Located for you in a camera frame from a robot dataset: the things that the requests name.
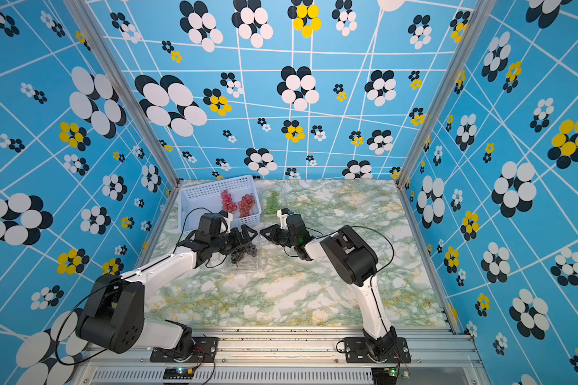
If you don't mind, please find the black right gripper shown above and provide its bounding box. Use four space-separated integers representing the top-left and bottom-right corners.
260 225 300 250

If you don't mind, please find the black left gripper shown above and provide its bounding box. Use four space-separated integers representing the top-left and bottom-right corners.
212 223 258 254

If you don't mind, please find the green grape bunch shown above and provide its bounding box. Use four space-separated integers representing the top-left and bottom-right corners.
264 191 281 215

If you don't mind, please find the clear plastic clamshell container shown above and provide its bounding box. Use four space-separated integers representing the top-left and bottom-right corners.
258 185 290 222

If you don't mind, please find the red grape bunch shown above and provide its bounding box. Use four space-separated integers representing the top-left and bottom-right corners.
221 190 239 213
238 194 256 218

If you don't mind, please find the black grape bunch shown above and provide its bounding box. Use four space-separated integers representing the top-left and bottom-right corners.
231 247 258 266

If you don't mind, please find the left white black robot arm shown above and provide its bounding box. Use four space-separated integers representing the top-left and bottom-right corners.
75 225 258 360

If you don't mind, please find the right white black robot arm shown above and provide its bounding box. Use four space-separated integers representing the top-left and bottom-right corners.
261 225 398 362

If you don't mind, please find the light blue perforated plastic basket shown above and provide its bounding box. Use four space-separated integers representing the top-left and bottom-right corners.
178 175 262 234

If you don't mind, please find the left green circuit board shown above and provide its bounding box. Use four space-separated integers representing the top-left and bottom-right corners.
162 367 195 384

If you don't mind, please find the green circuit board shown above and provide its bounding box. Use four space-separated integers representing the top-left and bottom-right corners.
162 367 195 384
371 367 401 385

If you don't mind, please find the right green circuit board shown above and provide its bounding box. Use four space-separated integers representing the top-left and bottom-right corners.
371 367 401 385

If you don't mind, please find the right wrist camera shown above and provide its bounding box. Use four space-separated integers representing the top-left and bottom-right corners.
277 208 310 237

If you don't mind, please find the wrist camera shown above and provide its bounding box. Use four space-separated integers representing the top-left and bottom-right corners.
277 208 310 237
197 211 233 237

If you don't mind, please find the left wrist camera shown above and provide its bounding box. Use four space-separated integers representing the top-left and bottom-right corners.
197 211 233 237

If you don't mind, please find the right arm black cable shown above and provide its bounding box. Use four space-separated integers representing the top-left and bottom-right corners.
307 225 396 275

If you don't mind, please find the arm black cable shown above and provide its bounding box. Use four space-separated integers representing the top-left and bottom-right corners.
307 225 396 275
54 206 232 367

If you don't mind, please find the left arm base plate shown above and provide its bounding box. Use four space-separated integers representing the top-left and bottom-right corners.
149 336 219 364

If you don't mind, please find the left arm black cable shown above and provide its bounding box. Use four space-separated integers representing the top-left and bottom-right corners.
54 206 232 367

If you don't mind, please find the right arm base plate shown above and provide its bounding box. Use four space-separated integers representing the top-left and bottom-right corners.
341 337 412 364

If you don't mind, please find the aluminium front rail frame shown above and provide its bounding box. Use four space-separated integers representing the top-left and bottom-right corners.
72 327 492 384

